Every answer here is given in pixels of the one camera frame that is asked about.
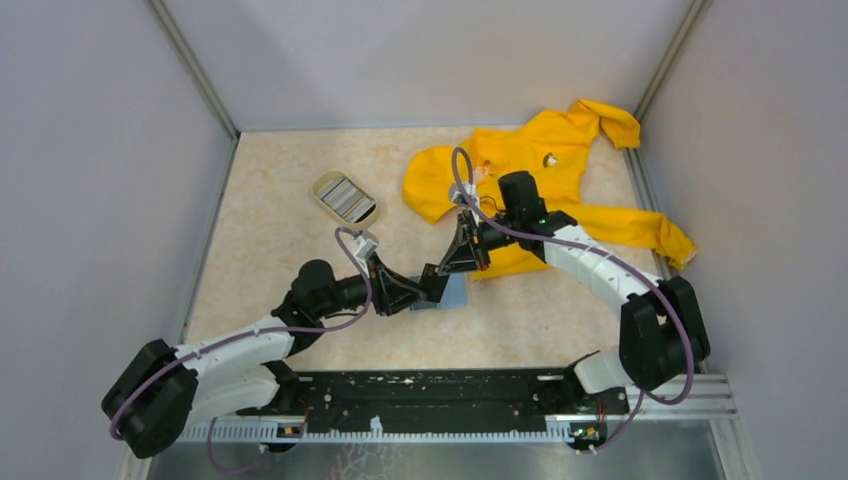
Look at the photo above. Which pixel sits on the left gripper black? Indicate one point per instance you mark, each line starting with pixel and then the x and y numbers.
pixel 388 295

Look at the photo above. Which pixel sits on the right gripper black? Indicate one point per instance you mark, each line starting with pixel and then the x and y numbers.
pixel 461 254

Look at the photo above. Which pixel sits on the beige oval card tray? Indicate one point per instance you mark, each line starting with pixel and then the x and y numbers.
pixel 322 181

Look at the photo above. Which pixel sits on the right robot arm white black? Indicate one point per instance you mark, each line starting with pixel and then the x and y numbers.
pixel 661 329

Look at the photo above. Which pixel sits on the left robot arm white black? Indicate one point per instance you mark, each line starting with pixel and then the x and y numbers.
pixel 166 389

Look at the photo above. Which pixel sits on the stack of cards in tray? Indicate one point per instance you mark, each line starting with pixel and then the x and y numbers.
pixel 347 200

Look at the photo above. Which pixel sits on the yellow jacket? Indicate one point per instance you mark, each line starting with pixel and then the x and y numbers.
pixel 554 148

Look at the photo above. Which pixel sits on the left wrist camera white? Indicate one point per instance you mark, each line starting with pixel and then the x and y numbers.
pixel 364 246

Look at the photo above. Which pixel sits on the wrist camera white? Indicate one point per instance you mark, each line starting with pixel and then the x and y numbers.
pixel 464 195
pixel 364 246

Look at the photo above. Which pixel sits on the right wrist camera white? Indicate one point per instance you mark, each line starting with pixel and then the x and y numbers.
pixel 464 195

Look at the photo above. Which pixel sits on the aluminium front rail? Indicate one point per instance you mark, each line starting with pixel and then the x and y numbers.
pixel 709 399

